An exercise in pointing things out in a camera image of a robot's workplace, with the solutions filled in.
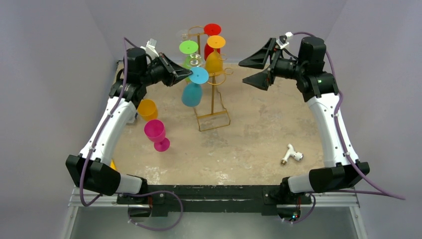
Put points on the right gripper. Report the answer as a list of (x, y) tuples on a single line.
[(272, 63)]

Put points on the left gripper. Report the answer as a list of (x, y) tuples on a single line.
[(174, 73)]

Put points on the clear wine glass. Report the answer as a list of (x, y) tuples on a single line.
[(193, 60), (183, 35)]

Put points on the blue wine glass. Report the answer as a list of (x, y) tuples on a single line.
[(192, 93)]

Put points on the orange wine glass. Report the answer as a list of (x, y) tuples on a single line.
[(147, 110), (214, 62)]

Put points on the pink wine glass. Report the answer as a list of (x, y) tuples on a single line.
[(156, 133)]

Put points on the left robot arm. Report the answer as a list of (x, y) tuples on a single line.
[(90, 169)]

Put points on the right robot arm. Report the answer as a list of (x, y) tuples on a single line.
[(342, 167)]

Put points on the green wine glass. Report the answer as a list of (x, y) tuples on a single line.
[(188, 47)]

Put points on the red wine glass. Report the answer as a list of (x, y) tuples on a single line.
[(210, 29)]

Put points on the clear plastic organizer box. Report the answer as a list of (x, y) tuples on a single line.
[(132, 120)]

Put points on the white plastic pipe fitting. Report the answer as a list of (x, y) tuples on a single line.
[(291, 153)]

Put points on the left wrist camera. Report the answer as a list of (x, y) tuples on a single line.
[(150, 48)]

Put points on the gold wire glass rack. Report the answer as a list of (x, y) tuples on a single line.
[(211, 113)]

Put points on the yellow handled screwdriver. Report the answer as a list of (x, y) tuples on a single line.
[(112, 165)]

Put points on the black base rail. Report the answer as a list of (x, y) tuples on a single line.
[(268, 200)]

